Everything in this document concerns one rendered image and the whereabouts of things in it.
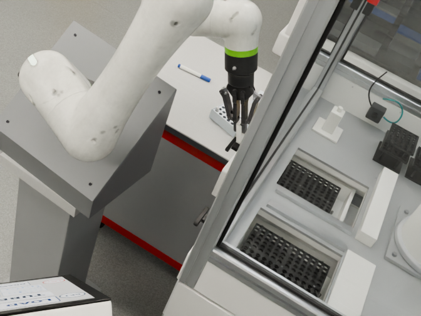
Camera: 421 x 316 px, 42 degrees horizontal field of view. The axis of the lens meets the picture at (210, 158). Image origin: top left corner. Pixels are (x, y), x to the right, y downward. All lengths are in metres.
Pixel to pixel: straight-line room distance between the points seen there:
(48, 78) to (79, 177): 0.31
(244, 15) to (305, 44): 0.65
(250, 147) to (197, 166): 0.99
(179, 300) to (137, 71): 0.52
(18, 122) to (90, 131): 0.41
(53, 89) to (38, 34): 2.24
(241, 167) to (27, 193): 0.92
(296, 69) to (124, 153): 0.73
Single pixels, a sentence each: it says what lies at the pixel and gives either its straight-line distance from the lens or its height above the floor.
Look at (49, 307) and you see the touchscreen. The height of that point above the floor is 1.20.
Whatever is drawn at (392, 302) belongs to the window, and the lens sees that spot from 1.07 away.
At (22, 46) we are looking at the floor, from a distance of 3.40.
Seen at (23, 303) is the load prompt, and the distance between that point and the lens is 0.90.
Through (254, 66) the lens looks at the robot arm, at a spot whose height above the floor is 1.17.
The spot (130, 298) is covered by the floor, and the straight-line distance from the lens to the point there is 2.31.
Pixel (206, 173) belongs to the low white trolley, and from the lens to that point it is 1.91.
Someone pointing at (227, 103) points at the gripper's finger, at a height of 1.01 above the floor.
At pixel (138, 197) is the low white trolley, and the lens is 2.16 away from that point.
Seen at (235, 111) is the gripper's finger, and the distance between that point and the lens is 1.61.
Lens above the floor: 1.94
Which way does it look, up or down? 41 degrees down
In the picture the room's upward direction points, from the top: 23 degrees clockwise
